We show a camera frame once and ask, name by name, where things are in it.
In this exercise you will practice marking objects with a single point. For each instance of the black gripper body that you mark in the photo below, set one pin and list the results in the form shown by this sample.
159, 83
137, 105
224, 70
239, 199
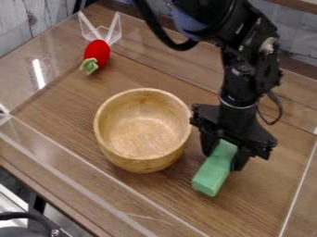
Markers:
236, 126

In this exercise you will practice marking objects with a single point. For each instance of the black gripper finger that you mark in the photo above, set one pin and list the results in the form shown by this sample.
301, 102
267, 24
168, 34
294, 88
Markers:
208, 141
240, 158

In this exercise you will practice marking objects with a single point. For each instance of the green rectangular block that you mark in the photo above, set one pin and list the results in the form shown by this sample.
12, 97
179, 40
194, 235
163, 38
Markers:
211, 174

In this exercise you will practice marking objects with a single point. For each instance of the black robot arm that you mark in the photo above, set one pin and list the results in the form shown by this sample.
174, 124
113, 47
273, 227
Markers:
239, 29

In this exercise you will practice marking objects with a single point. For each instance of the brown wooden bowl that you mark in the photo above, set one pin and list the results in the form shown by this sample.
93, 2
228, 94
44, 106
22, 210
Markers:
141, 129

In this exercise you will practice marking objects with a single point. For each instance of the red plush radish toy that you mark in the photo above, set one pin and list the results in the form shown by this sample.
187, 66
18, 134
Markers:
95, 57

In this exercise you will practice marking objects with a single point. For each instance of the clear acrylic corner bracket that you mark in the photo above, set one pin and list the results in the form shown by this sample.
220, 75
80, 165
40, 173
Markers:
108, 34

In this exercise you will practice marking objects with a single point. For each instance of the clear acrylic tray wall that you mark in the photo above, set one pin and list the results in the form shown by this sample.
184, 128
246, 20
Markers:
104, 206

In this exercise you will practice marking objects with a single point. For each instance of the black table leg bracket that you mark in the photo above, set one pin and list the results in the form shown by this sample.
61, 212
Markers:
49, 222

